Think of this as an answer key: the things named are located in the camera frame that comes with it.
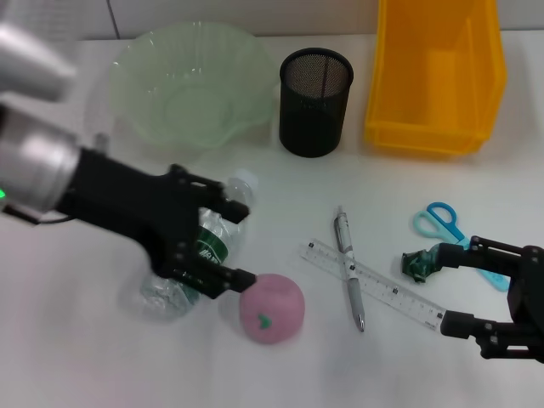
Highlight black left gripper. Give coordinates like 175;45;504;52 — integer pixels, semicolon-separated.
54;146;258;298

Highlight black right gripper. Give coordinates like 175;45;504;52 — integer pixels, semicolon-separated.
435;235;544;362

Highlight water bottle with green label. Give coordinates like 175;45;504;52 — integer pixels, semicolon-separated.
138;168;259;322

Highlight blue and teal scissors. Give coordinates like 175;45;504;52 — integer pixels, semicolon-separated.
412;201;511;294

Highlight pink toy peach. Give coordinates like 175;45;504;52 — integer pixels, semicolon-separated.
238;273;306;345

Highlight transparent plastic ruler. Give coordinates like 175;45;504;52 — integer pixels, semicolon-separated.
299;239;447;332

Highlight grey click pen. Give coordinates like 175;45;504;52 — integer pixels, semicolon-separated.
333;206;366;333

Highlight translucent green fruit plate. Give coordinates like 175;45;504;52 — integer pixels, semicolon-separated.
108;21;277;161

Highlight black mesh pen holder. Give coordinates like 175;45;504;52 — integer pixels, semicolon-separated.
279;47;354;159

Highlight yellow plastic bin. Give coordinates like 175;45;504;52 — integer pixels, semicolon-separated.
363;0;507;155

